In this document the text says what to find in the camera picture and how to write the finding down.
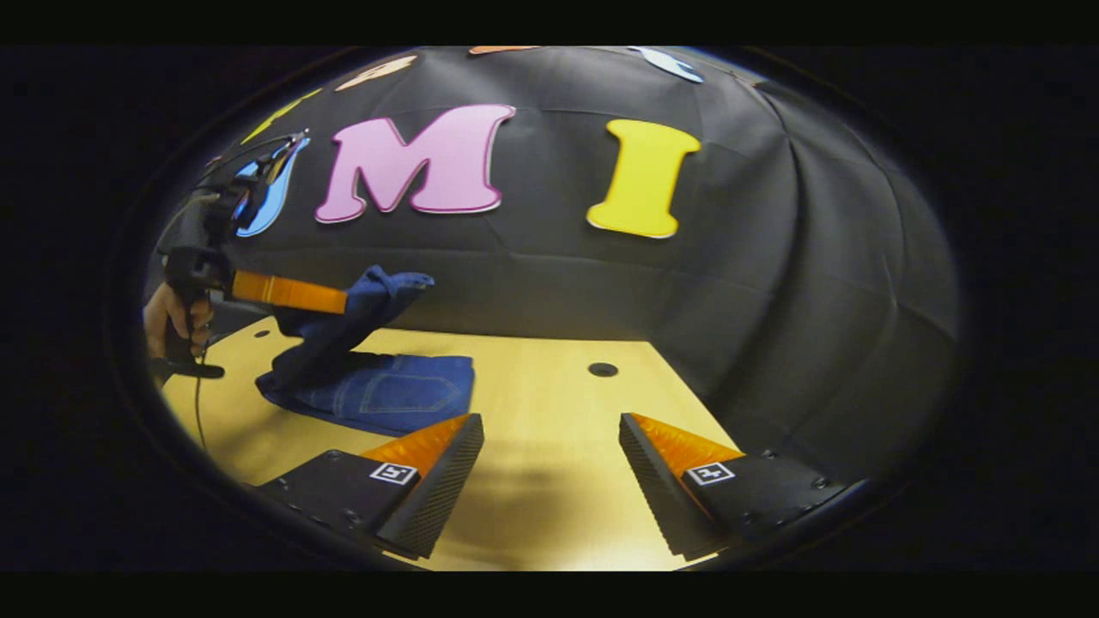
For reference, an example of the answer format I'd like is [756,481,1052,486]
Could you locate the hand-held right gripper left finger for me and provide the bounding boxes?
[258,413,486,560]

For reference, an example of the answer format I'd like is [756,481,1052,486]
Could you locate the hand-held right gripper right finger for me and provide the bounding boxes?
[619,413,859,560]

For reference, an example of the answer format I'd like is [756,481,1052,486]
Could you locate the blue jeans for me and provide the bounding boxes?
[255,264,476,437]

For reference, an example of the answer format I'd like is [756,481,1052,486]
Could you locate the black backdrop cloth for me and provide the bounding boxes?
[146,47,961,482]

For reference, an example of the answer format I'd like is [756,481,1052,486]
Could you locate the thin black cable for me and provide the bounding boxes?
[192,367,209,453]

